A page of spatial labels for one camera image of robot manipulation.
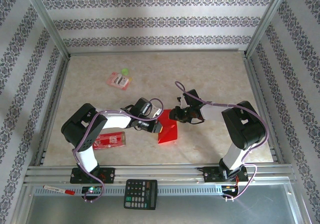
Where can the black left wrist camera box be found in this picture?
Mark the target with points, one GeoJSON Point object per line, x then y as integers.
{"type": "Point", "coordinates": [141, 106]}

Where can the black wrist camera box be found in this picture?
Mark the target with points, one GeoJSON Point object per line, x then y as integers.
{"type": "Point", "coordinates": [141, 106]}
{"type": "Point", "coordinates": [191, 97]}

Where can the red flat package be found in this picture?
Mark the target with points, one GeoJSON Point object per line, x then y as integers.
{"type": "Point", "coordinates": [112, 140]}

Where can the circuit board with green light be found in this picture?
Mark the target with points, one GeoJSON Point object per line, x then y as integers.
{"type": "Point", "coordinates": [92, 189]}

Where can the pink blister pack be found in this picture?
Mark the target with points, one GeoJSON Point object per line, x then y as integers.
{"type": "Point", "coordinates": [118, 80]}

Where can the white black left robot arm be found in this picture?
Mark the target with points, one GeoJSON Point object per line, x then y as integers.
{"type": "Point", "coordinates": [82, 126]}

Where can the white red marker pen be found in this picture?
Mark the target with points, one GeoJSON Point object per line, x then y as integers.
{"type": "Point", "coordinates": [57, 189]}

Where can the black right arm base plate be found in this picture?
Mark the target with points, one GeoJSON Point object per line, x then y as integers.
{"type": "Point", "coordinates": [211, 175]}

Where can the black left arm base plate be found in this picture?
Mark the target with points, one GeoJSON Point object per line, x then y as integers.
{"type": "Point", "coordinates": [107, 175]}

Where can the aluminium frame cross rail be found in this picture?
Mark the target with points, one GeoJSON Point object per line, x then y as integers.
{"type": "Point", "coordinates": [160, 171]}

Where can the red square paper sheet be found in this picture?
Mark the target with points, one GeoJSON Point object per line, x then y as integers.
{"type": "Point", "coordinates": [170, 131]}

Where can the green round lid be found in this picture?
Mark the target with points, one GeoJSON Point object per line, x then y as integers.
{"type": "Point", "coordinates": [125, 71]}

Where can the grey metal shelf sheet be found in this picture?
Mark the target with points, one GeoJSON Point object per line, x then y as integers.
{"type": "Point", "coordinates": [200, 209]}

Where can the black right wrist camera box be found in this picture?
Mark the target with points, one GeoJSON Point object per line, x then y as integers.
{"type": "Point", "coordinates": [191, 97]}

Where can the black calculator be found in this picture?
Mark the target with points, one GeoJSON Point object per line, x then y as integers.
{"type": "Point", "coordinates": [140, 194]}

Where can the aluminium frame side rail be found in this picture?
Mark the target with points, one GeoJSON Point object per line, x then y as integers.
{"type": "Point", "coordinates": [53, 108]}
{"type": "Point", "coordinates": [262, 108]}

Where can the aluminium frame corner post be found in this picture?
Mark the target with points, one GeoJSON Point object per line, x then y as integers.
{"type": "Point", "coordinates": [267, 18]}
{"type": "Point", "coordinates": [45, 18]}

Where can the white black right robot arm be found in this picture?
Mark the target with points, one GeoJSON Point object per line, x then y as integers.
{"type": "Point", "coordinates": [245, 128]}

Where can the aluminium frame wall rail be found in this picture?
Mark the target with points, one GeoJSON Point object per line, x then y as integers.
{"type": "Point", "coordinates": [155, 51]}

